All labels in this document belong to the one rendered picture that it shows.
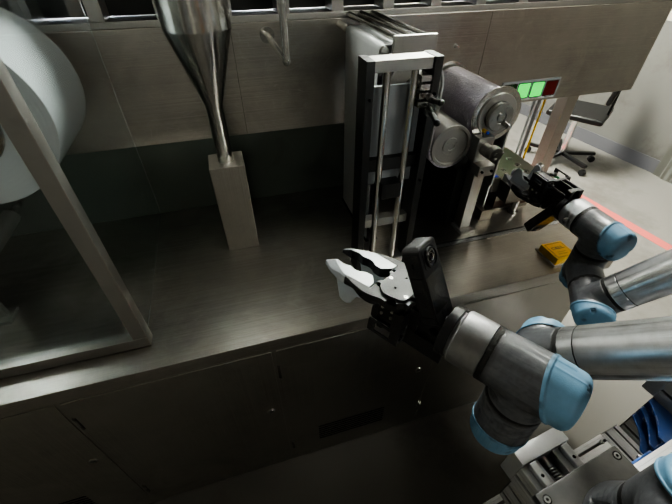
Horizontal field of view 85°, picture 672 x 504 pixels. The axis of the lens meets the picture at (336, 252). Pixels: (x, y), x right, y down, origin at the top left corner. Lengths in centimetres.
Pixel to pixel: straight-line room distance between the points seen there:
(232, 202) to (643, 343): 89
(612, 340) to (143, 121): 118
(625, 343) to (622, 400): 166
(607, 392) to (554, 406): 174
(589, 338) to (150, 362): 83
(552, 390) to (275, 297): 68
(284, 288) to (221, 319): 18
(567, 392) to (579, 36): 139
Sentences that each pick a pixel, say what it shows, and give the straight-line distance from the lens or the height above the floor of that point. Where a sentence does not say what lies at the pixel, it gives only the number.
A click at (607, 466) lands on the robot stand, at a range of 100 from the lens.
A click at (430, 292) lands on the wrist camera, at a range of 47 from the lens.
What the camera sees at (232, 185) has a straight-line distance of 101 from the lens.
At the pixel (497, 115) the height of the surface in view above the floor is 126.
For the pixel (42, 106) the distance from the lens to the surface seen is 78.
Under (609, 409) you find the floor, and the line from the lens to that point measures 218.
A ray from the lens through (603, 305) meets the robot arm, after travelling 92.
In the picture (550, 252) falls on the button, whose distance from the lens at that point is 122.
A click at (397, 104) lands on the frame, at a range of 85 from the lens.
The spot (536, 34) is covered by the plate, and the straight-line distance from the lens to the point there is 157.
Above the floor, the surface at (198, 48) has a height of 144.
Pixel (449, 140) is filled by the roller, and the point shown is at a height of 119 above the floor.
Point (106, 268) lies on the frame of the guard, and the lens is 80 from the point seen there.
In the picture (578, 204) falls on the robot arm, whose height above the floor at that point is 114.
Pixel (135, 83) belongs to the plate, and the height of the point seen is 131.
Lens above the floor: 162
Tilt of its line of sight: 41 degrees down
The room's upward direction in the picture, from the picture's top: straight up
